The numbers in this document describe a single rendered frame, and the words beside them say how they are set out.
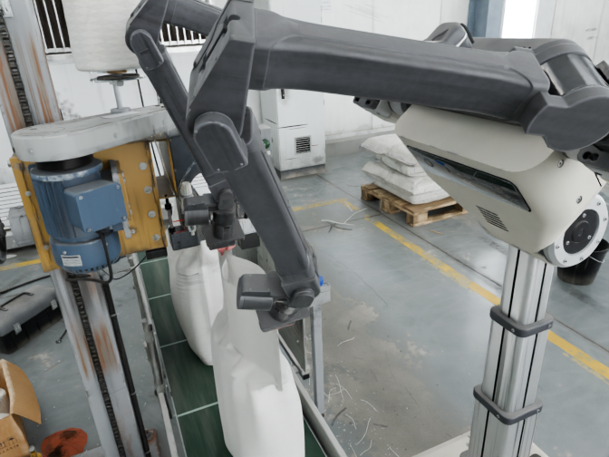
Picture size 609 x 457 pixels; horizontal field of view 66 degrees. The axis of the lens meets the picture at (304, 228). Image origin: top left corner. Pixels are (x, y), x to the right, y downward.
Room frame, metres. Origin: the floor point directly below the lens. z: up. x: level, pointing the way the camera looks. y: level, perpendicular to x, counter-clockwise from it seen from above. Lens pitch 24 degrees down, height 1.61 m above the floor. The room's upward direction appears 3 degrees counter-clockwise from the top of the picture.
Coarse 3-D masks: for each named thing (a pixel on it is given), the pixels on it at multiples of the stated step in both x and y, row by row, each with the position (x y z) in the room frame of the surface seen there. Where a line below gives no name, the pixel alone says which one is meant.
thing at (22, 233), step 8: (16, 208) 1.18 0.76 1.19; (8, 216) 1.15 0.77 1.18; (16, 216) 1.15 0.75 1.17; (24, 216) 1.16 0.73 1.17; (16, 224) 1.14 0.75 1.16; (24, 224) 1.14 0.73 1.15; (16, 232) 1.13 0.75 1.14; (24, 232) 1.14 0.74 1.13; (16, 240) 1.13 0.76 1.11; (24, 240) 1.14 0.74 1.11; (32, 240) 1.15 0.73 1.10
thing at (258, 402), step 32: (224, 256) 1.17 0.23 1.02; (224, 288) 1.01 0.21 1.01; (224, 320) 1.14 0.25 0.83; (256, 320) 0.90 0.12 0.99; (224, 352) 1.01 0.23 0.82; (256, 352) 0.91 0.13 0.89; (224, 384) 0.98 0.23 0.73; (256, 384) 0.87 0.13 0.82; (288, 384) 0.89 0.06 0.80; (224, 416) 1.04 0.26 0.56; (256, 416) 0.84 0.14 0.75; (288, 416) 0.87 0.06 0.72; (256, 448) 0.85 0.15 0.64; (288, 448) 0.86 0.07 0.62
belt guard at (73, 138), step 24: (72, 120) 1.14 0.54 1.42; (96, 120) 1.12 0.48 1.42; (120, 120) 1.11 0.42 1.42; (144, 120) 1.15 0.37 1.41; (168, 120) 1.22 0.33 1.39; (24, 144) 0.96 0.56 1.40; (48, 144) 0.95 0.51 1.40; (72, 144) 0.97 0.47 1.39; (96, 144) 1.02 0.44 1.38; (120, 144) 1.07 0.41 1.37
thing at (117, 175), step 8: (112, 160) 1.13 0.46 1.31; (112, 168) 1.06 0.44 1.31; (120, 168) 1.13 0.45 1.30; (104, 176) 1.07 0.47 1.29; (112, 176) 1.01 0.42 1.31; (120, 176) 1.08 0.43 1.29; (128, 208) 1.08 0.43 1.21; (128, 216) 1.08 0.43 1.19; (120, 224) 1.01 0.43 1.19; (128, 224) 1.01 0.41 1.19; (128, 232) 1.01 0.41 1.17
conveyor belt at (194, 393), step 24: (144, 264) 2.39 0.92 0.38; (168, 264) 2.37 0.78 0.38; (168, 288) 2.10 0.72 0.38; (168, 312) 1.88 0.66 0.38; (168, 336) 1.69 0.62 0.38; (168, 360) 1.53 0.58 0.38; (192, 360) 1.52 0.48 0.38; (192, 384) 1.38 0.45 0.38; (192, 408) 1.26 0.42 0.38; (216, 408) 1.26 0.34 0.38; (192, 432) 1.16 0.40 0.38; (216, 432) 1.15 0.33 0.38; (192, 456) 1.06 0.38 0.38; (216, 456) 1.06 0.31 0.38; (312, 456) 1.04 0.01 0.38
